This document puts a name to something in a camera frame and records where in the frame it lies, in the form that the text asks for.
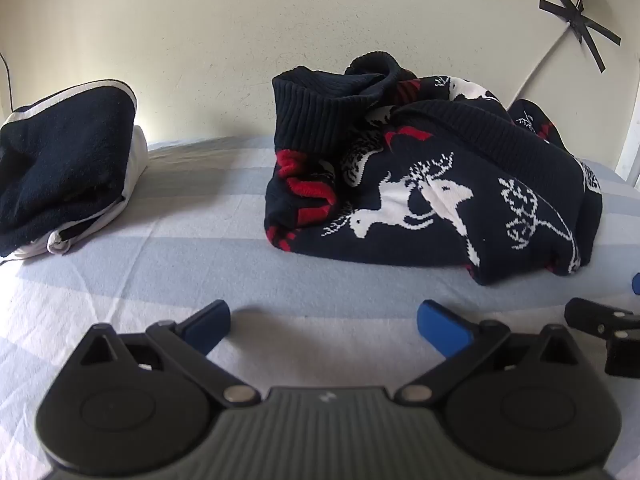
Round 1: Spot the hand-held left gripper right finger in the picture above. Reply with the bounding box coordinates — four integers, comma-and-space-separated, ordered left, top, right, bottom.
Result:
395, 299, 587, 406

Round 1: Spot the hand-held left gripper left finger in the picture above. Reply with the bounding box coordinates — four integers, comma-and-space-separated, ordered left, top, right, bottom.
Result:
75, 299, 261, 406

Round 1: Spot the navy reindeer knit sweater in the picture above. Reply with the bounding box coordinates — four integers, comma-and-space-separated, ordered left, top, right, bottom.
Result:
263, 51, 604, 286

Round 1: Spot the folded navy and white garment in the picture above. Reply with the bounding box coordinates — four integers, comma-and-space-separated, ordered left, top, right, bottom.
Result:
0, 78, 150, 261

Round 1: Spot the black tape cross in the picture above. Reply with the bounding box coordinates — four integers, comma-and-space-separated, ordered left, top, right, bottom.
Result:
538, 0, 622, 74

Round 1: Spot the white window frame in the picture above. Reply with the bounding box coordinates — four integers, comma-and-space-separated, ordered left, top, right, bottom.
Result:
615, 90, 640, 186

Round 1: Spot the white power cable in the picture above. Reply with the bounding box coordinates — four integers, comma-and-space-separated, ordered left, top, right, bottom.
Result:
507, 0, 589, 111

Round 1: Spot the thin black cable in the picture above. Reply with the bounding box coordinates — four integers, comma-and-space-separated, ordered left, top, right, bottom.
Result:
0, 52, 14, 112

